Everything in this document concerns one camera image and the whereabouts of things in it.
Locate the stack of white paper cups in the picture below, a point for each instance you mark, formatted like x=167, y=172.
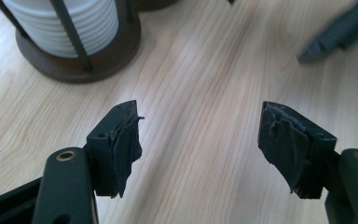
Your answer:
x=96, y=28

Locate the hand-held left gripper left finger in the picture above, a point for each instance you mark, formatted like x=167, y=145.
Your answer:
x=105, y=155

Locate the brown cup holder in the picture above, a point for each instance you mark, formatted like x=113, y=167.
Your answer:
x=115, y=57

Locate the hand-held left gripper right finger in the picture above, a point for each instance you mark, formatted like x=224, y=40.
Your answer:
x=292, y=146

